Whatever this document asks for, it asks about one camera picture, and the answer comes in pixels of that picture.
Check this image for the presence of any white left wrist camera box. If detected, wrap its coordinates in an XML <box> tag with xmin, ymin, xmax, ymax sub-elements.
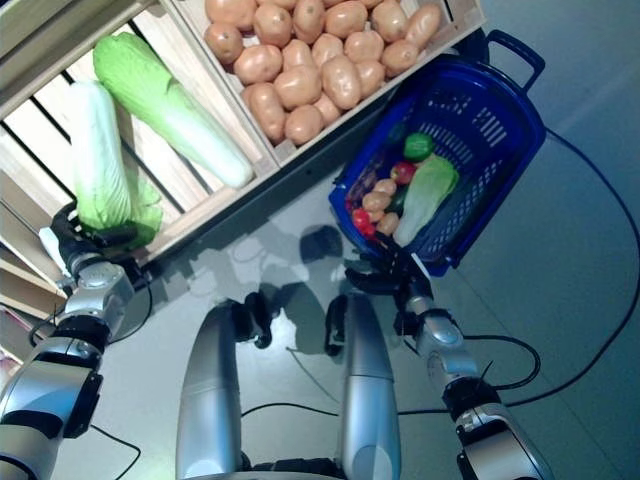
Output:
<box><xmin>38</xmin><ymin>225</ymin><xmax>69</xmax><ymax>264</ymax></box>

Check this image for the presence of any red bell pepper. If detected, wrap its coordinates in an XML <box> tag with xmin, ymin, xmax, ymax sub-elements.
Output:
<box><xmin>352</xmin><ymin>207</ymin><xmax>379</xmax><ymax>239</ymax></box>

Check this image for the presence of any green white napa cabbage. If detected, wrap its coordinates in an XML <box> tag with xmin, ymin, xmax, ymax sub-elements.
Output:
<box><xmin>67</xmin><ymin>80</ymin><xmax>165</xmax><ymax>249</ymax></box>
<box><xmin>93</xmin><ymin>33</ymin><xmax>255</xmax><ymax>189</ymax></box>
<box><xmin>392</xmin><ymin>153</ymin><xmax>460</xmax><ymax>247</ymax></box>

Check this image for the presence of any silver black left robot leg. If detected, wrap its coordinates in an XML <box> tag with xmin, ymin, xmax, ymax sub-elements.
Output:
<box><xmin>174</xmin><ymin>291</ymin><xmax>277</xmax><ymax>480</ymax></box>

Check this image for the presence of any silver black right robot leg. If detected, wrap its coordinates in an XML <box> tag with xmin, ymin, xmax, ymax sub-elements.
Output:
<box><xmin>323</xmin><ymin>292</ymin><xmax>403</xmax><ymax>480</ymax></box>

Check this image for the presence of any red apple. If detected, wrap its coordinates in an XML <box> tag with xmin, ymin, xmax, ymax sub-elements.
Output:
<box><xmin>389</xmin><ymin>160</ymin><xmax>419</xmax><ymax>186</ymax></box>

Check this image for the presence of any silver black robot leg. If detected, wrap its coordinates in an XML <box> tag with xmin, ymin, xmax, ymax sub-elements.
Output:
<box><xmin>323</xmin><ymin>292</ymin><xmax>403</xmax><ymax>480</ymax></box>
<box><xmin>174</xmin><ymin>291</ymin><xmax>277</xmax><ymax>480</ymax></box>

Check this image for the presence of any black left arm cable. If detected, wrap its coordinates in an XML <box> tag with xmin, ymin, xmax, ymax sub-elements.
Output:
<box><xmin>29</xmin><ymin>277</ymin><xmax>154</xmax><ymax>346</ymax></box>

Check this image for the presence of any dark robot waist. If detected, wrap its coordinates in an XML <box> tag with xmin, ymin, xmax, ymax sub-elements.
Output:
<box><xmin>234</xmin><ymin>452</ymin><xmax>351</xmax><ymax>480</ymax></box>

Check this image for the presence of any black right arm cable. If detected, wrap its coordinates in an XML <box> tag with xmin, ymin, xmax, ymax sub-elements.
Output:
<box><xmin>462</xmin><ymin>334</ymin><xmax>544</xmax><ymax>391</ymax></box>

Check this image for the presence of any green bell pepper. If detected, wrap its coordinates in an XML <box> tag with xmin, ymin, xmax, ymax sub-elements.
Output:
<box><xmin>403</xmin><ymin>132</ymin><xmax>435</xmax><ymax>162</ymax></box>

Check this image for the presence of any blue plastic shopping basket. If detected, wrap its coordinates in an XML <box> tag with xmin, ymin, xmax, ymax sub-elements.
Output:
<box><xmin>328</xmin><ymin>28</ymin><xmax>547</xmax><ymax>279</ymax></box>

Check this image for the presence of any black floor cable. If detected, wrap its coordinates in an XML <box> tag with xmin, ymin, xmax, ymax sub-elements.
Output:
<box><xmin>239</xmin><ymin>402</ymin><xmax>346</xmax><ymax>419</ymax></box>
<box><xmin>394</xmin><ymin>127</ymin><xmax>640</xmax><ymax>416</ymax></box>

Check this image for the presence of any light wooden slatted crate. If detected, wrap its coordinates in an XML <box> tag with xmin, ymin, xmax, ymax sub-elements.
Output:
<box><xmin>167</xmin><ymin>0</ymin><xmax>486</xmax><ymax>169</ymax></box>
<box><xmin>0</xmin><ymin>0</ymin><xmax>281</xmax><ymax>266</ymax></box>

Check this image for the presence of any wooden display shelf stand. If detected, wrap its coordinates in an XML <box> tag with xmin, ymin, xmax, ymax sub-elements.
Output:
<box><xmin>0</xmin><ymin>0</ymin><xmax>416</xmax><ymax>381</ymax></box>

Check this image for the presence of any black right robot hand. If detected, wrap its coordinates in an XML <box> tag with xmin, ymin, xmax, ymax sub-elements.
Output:
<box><xmin>343</xmin><ymin>247</ymin><xmax>434</xmax><ymax>302</ymax></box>

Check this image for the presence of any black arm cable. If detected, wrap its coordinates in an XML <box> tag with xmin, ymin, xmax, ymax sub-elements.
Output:
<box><xmin>462</xmin><ymin>334</ymin><xmax>544</xmax><ymax>391</ymax></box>
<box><xmin>29</xmin><ymin>277</ymin><xmax>154</xmax><ymax>346</ymax></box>

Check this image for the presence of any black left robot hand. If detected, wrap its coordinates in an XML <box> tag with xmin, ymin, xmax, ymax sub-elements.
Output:
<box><xmin>49</xmin><ymin>203</ymin><xmax>145</xmax><ymax>259</ymax></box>

